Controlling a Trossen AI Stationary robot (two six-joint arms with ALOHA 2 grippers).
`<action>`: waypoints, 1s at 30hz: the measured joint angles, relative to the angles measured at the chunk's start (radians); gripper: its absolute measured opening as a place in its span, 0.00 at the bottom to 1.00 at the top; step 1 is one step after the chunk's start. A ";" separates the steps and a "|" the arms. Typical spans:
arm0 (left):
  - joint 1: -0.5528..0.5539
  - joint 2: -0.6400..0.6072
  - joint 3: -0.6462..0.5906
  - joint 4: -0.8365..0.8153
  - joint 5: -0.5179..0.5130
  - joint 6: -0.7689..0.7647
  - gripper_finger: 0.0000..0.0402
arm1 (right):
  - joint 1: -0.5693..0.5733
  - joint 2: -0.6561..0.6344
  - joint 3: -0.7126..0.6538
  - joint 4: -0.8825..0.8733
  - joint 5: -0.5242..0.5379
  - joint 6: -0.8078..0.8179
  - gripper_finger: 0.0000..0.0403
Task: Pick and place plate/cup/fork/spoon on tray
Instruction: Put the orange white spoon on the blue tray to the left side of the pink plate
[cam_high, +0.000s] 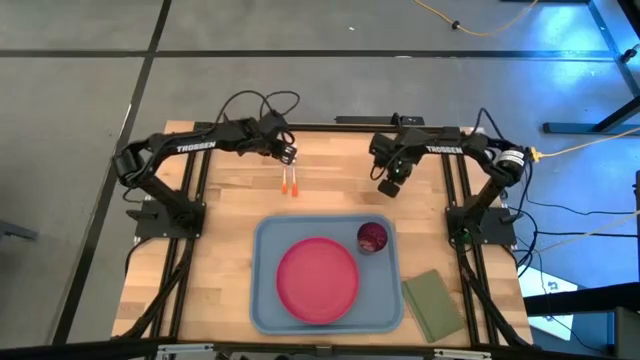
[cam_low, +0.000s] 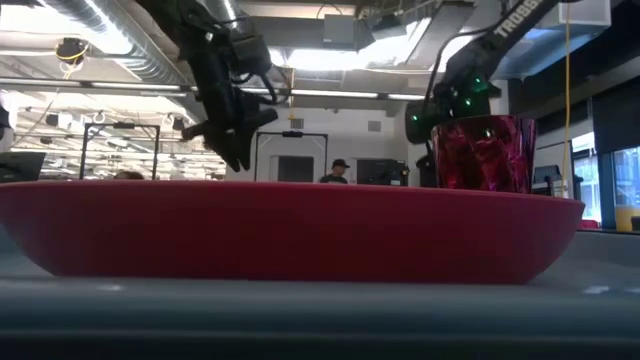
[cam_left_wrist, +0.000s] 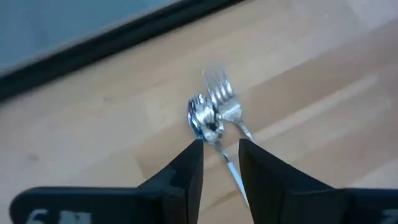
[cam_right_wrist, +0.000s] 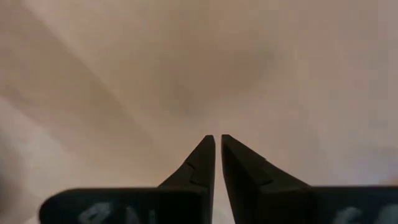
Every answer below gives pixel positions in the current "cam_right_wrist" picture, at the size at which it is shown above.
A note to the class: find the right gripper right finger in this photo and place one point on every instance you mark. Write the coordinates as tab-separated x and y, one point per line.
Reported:
248	180

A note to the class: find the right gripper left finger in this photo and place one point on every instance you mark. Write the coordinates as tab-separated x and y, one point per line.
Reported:
199	174

